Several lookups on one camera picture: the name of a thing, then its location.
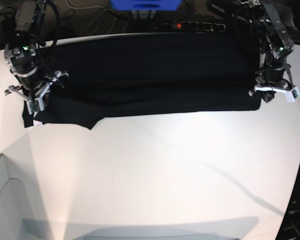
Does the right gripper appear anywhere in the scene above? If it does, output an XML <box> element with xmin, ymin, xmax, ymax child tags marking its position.
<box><xmin>4</xmin><ymin>67</ymin><xmax>69</xmax><ymax>103</ymax></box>

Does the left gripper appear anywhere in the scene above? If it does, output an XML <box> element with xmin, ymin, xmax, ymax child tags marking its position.
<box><xmin>248</xmin><ymin>62</ymin><xmax>296</xmax><ymax>103</ymax></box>

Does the black T-shirt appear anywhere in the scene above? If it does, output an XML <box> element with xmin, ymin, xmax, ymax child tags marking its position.
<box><xmin>22</xmin><ymin>33</ymin><xmax>261</xmax><ymax>129</ymax></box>

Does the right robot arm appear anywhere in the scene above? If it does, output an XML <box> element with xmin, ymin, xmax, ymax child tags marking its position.
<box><xmin>4</xmin><ymin>0</ymin><xmax>69</xmax><ymax>105</ymax></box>

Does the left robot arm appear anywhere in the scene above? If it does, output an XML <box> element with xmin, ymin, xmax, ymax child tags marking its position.
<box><xmin>239</xmin><ymin>0</ymin><xmax>300</xmax><ymax>103</ymax></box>

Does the black power strip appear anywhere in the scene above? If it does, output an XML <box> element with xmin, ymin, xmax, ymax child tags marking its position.
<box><xmin>157</xmin><ymin>21</ymin><xmax>227</xmax><ymax>33</ymax></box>

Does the blue plastic box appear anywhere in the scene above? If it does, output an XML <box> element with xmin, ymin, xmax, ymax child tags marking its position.
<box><xmin>110</xmin><ymin>0</ymin><xmax>183</xmax><ymax>11</ymax></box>

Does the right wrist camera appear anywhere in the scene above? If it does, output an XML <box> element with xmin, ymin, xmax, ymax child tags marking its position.
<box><xmin>26</xmin><ymin>98</ymin><xmax>45</xmax><ymax>115</ymax></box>

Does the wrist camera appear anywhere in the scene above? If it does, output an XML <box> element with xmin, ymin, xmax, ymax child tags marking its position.
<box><xmin>26</xmin><ymin>98</ymin><xmax>45</xmax><ymax>115</ymax></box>
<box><xmin>285</xmin><ymin>86</ymin><xmax>300</xmax><ymax>103</ymax></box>

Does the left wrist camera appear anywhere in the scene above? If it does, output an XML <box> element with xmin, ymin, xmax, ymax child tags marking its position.
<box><xmin>285</xmin><ymin>86</ymin><xmax>300</xmax><ymax>103</ymax></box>

